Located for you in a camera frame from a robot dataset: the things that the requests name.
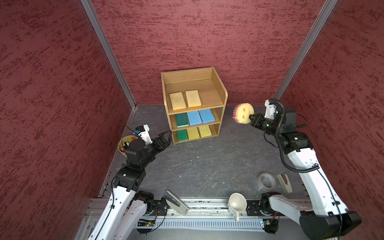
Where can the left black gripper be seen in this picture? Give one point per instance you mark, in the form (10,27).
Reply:
(161,137)

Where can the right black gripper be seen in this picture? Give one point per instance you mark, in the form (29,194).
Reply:
(256,122)

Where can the bright green sponge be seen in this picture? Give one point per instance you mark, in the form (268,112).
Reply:
(182,135)

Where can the dark green sponge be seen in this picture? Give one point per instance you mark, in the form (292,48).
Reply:
(182,120)

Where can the light blue sponge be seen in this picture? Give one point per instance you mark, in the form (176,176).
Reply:
(207,116)
(194,118)

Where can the yellow smiley face sponge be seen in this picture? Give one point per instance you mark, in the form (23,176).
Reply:
(242,112)

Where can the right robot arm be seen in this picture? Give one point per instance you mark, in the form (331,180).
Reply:
(326,216)

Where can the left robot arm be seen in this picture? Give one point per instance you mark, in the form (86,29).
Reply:
(127,203)

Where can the wooden three-tier shelf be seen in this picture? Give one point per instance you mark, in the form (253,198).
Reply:
(212,91)

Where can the markers in cup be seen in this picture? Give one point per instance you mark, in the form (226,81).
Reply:
(126,144)

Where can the yellow pen cup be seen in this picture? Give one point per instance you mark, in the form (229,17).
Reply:
(124,144)

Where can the beige stapler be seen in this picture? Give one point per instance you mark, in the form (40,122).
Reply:
(285,183)

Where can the clear tape roll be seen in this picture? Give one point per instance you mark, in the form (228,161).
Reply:
(266,182)

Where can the white mug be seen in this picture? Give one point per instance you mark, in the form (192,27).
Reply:
(237,204)

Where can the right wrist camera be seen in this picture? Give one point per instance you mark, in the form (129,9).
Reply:
(270,110)

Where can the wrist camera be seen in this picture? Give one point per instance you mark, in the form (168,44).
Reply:
(270,110)
(143,132)

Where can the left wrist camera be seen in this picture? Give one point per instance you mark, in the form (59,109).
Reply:
(143,132)

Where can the grey stapler on rail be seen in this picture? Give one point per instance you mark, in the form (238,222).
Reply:
(176,204)

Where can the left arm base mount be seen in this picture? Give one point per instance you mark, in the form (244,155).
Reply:
(158,208)

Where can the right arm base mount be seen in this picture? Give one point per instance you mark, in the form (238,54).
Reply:
(254,210)

